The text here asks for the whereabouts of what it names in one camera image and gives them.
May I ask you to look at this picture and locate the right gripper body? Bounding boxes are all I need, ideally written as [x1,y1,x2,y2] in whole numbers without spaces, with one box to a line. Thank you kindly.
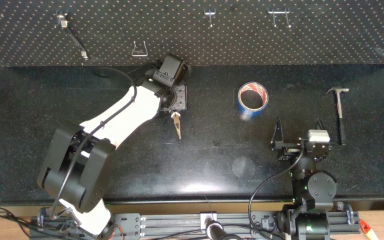
[270,139,333,163]

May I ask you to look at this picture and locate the hammer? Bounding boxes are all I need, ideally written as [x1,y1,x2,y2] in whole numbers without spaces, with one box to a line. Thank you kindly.
[325,86,350,147]

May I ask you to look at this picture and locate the roll of blue tape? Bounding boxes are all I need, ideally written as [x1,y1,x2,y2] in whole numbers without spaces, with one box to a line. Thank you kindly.
[237,81,269,117]

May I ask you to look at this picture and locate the black and white pliers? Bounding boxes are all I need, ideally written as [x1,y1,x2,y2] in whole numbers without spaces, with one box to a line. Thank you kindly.
[171,111,182,140]

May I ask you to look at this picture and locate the wrench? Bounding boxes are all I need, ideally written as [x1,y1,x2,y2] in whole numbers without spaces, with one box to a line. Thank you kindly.
[55,13,89,61]

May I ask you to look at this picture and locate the black pegboard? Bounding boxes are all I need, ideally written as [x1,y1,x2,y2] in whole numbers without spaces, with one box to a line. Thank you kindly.
[0,0,384,67]

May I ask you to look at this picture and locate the orange and white object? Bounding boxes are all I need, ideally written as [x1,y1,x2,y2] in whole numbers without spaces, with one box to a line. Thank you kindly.
[359,218,379,240]

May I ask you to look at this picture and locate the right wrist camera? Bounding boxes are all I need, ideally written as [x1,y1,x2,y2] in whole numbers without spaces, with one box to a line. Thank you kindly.
[306,129,331,144]

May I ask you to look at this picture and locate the black cable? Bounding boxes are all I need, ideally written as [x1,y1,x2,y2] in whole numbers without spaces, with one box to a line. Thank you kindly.
[49,65,138,221]
[247,146,305,240]

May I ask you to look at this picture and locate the mounting rail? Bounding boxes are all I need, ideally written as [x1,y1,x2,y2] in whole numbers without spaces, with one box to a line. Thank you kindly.
[0,201,361,240]

